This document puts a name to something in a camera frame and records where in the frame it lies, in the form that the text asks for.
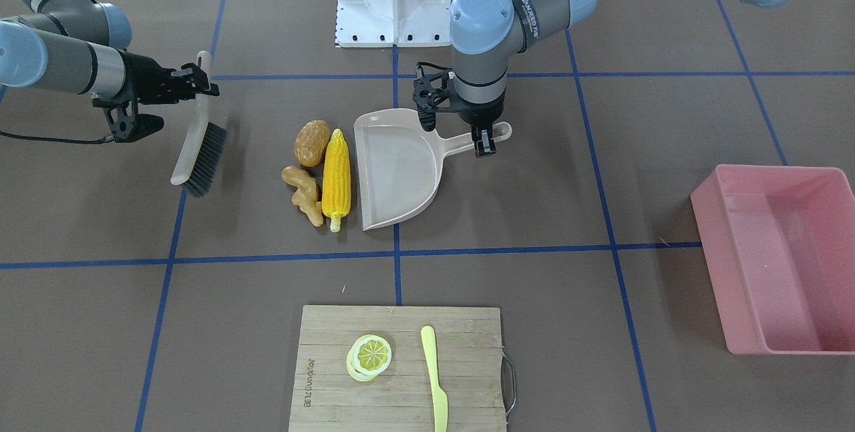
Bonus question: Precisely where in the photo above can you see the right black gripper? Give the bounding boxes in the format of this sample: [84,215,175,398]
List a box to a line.
[119,51,220,107]

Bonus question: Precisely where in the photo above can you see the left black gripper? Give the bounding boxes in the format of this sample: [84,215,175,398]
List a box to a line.
[453,85,505,158]

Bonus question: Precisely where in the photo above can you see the beige plastic dustpan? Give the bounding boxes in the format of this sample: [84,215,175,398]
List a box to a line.
[353,107,474,231]

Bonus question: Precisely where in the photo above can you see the beige hand brush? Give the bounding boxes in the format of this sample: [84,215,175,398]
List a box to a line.
[170,51,227,198]

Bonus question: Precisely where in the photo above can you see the brown toy potato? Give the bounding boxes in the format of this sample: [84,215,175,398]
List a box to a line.
[294,120,332,168]

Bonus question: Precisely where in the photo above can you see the yellow toy corn cob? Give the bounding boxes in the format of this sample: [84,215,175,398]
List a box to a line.
[321,129,352,232]

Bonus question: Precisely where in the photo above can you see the tan toy ginger root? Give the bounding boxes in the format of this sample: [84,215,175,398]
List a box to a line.
[281,166,325,227]

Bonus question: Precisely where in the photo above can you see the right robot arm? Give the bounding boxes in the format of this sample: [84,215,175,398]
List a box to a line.
[2,0,220,113]

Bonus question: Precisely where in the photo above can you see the pink plastic bin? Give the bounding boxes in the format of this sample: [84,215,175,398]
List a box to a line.
[691,164,854,356]

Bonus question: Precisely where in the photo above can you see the yellow plastic knife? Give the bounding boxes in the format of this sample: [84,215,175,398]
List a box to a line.
[419,325,449,431]

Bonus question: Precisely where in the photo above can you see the yellow toy lemon slices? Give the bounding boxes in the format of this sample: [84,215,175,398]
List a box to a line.
[345,335,393,381]

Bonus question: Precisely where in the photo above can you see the bamboo cutting board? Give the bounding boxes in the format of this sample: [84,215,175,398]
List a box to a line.
[288,305,507,431]

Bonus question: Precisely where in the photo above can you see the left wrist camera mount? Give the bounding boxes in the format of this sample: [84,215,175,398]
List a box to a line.
[412,61,458,133]

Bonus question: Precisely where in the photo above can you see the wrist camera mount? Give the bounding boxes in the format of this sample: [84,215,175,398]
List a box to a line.
[92,98,164,143]
[412,61,458,133]

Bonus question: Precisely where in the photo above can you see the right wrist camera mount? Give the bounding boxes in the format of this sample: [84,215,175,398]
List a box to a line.
[92,98,164,143]

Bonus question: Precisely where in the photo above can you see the white camera mast base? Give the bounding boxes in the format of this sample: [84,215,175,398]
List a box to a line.
[334,0,452,48]

